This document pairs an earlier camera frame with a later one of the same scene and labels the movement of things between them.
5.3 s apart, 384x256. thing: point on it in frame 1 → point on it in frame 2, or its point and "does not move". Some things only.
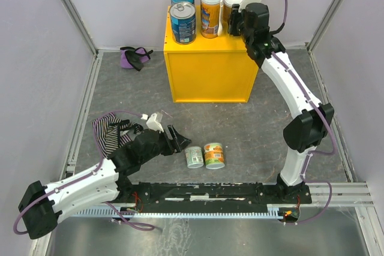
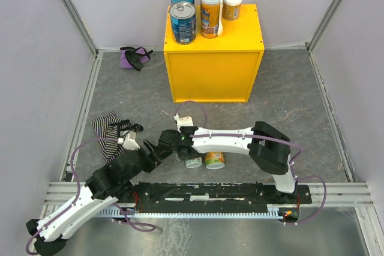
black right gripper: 236,20 → 162,146
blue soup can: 183,22 does not move
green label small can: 194,157 does not move
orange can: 229,0 does not move
